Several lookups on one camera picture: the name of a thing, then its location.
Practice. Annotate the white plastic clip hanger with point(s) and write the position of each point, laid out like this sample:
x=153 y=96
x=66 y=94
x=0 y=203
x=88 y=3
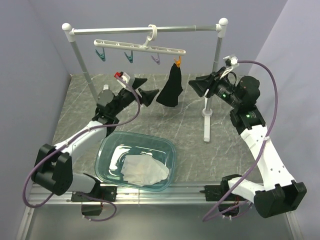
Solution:
x=146 y=47

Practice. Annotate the orange clothespin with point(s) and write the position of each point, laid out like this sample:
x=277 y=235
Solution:
x=178 y=61

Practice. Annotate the teal clothespin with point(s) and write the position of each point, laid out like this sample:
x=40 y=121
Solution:
x=101 y=55
x=129 y=57

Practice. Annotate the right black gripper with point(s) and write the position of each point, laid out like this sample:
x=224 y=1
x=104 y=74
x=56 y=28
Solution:
x=201 y=84

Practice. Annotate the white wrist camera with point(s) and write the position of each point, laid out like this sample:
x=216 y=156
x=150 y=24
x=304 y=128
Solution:
x=123 y=79
x=231 y=62

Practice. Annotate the aluminium mounting rail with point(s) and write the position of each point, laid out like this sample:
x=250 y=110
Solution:
x=177 y=193

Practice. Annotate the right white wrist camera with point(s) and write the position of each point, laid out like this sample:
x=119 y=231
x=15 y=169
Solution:
x=231 y=62

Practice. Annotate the white metal drying rack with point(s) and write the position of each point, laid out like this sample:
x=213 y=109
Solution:
x=71 y=33

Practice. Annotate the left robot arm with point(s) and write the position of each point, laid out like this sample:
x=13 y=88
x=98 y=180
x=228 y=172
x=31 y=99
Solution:
x=53 y=169

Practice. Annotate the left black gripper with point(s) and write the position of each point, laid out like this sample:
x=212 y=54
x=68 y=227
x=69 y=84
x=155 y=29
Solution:
x=147 y=96

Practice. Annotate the translucent teal plastic basin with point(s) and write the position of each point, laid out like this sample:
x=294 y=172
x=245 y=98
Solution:
x=119 y=144

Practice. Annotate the white cloth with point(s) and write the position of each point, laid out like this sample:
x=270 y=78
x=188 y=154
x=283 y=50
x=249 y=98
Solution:
x=143 y=170

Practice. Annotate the purple clothespin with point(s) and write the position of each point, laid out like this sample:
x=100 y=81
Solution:
x=156 y=59

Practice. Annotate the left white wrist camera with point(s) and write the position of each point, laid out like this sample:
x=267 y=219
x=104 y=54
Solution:
x=123 y=79

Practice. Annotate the teal clothespin far left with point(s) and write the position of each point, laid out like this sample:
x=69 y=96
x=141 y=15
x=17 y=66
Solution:
x=101 y=55

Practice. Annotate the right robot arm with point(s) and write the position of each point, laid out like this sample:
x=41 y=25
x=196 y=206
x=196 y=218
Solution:
x=279 y=193

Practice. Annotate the black underwear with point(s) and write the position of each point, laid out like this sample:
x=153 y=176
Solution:
x=170 y=93

